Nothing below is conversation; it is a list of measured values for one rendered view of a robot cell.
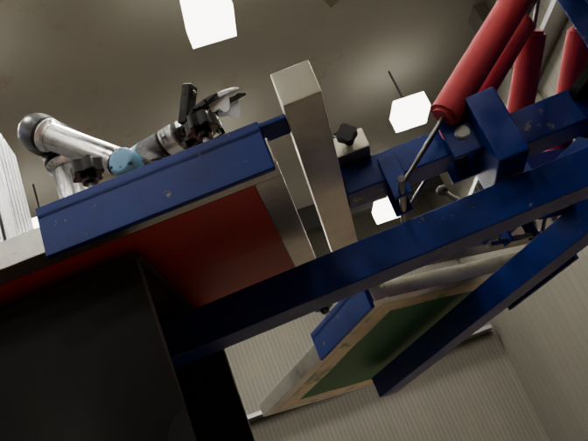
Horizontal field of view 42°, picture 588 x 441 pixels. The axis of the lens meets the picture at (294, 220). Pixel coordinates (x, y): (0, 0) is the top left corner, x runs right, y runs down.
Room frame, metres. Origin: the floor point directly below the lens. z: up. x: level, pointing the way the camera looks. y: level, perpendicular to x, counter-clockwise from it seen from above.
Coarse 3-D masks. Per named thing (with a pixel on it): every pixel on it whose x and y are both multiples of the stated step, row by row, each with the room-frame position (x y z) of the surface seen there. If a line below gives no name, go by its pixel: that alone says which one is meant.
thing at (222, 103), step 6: (222, 90) 1.70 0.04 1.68; (228, 90) 1.70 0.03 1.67; (234, 90) 1.71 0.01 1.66; (222, 96) 1.71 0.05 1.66; (228, 96) 1.71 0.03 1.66; (216, 102) 1.72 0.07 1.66; (222, 102) 1.72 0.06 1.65; (228, 102) 1.71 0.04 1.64; (210, 108) 1.73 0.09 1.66; (216, 108) 1.73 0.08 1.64; (222, 108) 1.72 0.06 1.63; (228, 108) 1.72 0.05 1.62
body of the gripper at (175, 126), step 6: (192, 108) 1.73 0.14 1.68; (174, 126) 1.75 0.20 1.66; (180, 126) 1.77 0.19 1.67; (222, 126) 1.80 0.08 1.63; (174, 132) 1.76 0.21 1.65; (180, 132) 1.77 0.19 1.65; (216, 132) 1.78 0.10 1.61; (222, 132) 1.80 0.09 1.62; (180, 138) 1.77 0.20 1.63; (186, 138) 1.77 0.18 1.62; (192, 138) 1.78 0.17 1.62; (186, 144) 1.78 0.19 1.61; (192, 144) 1.79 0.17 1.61
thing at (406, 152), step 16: (400, 144) 1.10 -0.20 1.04; (416, 144) 1.10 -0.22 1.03; (432, 144) 1.10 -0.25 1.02; (368, 160) 1.10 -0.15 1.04; (400, 160) 1.10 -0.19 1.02; (432, 160) 1.10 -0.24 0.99; (448, 160) 1.12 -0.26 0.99; (352, 176) 1.10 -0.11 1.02; (368, 176) 1.10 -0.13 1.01; (416, 176) 1.13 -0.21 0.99; (432, 176) 1.15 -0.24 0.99; (352, 192) 1.10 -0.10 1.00; (368, 192) 1.12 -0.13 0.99; (384, 192) 1.15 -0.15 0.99
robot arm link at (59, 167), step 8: (72, 128) 1.89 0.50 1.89; (48, 152) 1.82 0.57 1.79; (48, 160) 1.84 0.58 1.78; (56, 160) 1.84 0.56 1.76; (64, 160) 1.84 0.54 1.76; (48, 168) 1.86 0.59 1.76; (56, 168) 1.85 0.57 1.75; (64, 168) 1.85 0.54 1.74; (56, 176) 1.86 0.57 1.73; (64, 176) 1.85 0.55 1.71; (56, 184) 1.86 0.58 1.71; (64, 184) 1.85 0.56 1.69; (72, 184) 1.85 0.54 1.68; (80, 184) 1.86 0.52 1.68; (64, 192) 1.85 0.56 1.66; (72, 192) 1.85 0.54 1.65
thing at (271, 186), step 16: (272, 176) 0.87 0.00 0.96; (224, 192) 0.87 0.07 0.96; (272, 192) 0.92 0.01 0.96; (288, 192) 0.94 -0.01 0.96; (192, 208) 0.88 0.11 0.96; (272, 208) 0.96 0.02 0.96; (288, 208) 0.98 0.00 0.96; (144, 224) 0.87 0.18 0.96; (288, 224) 1.03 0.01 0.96; (16, 240) 0.84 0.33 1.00; (32, 240) 0.84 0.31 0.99; (112, 240) 0.88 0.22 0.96; (288, 240) 1.09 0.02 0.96; (304, 240) 1.12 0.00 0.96; (0, 256) 0.84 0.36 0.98; (16, 256) 0.84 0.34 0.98; (32, 256) 0.84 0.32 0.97; (64, 256) 0.87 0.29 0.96; (304, 256) 1.18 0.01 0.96; (0, 272) 0.85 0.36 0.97; (16, 272) 0.86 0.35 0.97
